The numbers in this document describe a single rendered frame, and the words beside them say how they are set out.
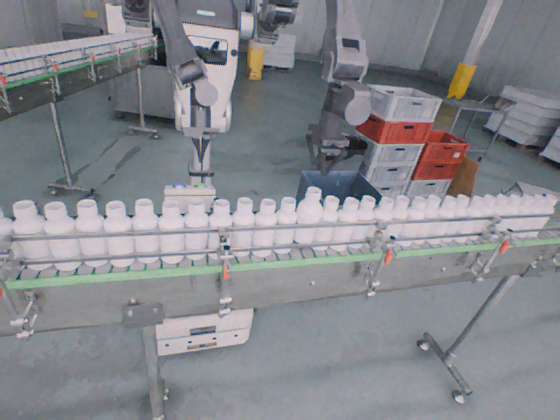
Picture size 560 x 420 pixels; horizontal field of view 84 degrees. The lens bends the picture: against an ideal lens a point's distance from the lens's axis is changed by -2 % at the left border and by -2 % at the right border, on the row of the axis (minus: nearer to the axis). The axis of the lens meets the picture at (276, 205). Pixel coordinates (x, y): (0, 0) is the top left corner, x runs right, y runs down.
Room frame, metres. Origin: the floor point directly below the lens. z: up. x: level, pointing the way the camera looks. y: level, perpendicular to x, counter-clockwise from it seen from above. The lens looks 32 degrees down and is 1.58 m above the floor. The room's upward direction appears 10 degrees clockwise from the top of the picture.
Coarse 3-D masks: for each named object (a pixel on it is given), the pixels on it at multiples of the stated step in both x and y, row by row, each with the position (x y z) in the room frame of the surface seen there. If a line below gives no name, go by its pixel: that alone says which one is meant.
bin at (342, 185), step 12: (300, 180) 1.36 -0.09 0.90; (312, 180) 1.39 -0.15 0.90; (324, 180) 1.41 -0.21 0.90; (336, 180) 1.44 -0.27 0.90; (348, 180) 1.46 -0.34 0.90; (360, 180) 1.43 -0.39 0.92; (300, 192) 1.33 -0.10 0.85; (324, 192) 1.42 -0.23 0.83; (336, 192) 1.44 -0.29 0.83; (348, 192) 1.47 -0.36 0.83; (360, 192) 1.40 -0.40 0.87; (372, 192) 1.32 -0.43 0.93
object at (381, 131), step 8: (368, 120) 3.06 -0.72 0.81; (376, 120) 2.96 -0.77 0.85; (384, 120) 2.86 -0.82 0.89; (360, 128) 3.13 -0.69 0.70; (368, 128) 3.03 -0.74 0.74; (376, 128) 2.94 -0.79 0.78; (384, 128) 2.86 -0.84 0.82; (392, 128) 2.90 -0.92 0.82; (400, 128) 2.95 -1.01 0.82; (408, 128) 3.35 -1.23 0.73; (416, 128) 3.04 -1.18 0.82; (424, 128) 3.09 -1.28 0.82; (368, 136) 2.99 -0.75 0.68; (376, 136) 2.91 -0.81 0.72; (384, 136) 2.87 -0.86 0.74; (392, 136) 2.92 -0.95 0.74; (400, 136) 2.96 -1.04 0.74; (408, 136) 3.01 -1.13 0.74; (416, 136) 3.06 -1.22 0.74; (424, 136) 3.10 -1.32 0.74
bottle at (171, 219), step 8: (168, 200) 0.61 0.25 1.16; (168, 208) 0.58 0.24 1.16; (176, 208) 0.59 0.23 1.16; (168, 216) 0.58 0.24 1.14; (176, 216) 0.59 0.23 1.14; (160, 224) 0.58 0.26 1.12; (168, 224) 0.57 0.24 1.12; (176, 224) 0.58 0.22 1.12; (184, 224) 0.60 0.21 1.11; (160, 240) 0.58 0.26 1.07; (168, 240) 0.57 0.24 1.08; (176, 240) 0.58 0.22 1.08; (184, 240) 0.60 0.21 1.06; (160, 248) 0.58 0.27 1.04; (168, 248) 0.57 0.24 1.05; (176, 248) 0.58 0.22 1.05; (184, 248) 0.60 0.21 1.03; (168, 256) 0.57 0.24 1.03; (176, 256) 0.58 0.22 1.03
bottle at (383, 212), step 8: (384, 200) 0.83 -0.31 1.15; (392, 200) 0.82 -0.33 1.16; (376, 208) 0.82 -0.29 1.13; (384, 208) 0.79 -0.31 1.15; (392, 208) 0.80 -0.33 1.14; (376, 216) 0.79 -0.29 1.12; (384, 216) 0.79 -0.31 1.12; (392, 216) 0.80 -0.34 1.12; (368, 232) 0.79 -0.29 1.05; (384, 232) 0.79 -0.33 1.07; (376, 248) 0.79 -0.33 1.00
